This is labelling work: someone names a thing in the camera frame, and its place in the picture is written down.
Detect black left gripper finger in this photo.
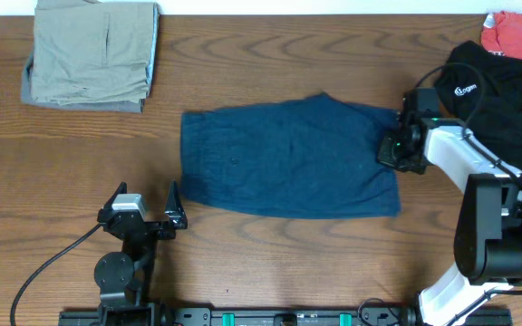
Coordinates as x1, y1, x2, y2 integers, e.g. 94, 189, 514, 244
165, 180, 186, 222
102, 181, 127, 210

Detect navy blue shorts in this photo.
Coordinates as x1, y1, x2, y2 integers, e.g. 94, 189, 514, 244
180, 93, 401, 219

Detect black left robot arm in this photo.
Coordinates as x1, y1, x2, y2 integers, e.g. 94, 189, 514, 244
94, 181, 188, 326

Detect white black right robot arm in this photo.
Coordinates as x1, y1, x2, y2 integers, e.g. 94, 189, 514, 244
377, 112, 522, 325

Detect black logo t-shirt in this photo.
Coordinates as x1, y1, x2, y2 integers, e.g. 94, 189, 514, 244
434, 41, 522, 170

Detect light blue folded garment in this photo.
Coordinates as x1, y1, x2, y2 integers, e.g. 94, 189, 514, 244
146, 3, 160, 95

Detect khaki folded shorts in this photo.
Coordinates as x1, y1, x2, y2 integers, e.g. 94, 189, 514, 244
31, 0, 154, 104

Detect red orange t-shirt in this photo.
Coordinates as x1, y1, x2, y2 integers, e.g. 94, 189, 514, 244
480, 11, 522, 178

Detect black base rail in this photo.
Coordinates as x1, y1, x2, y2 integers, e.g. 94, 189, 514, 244
58, 303, 514, 326

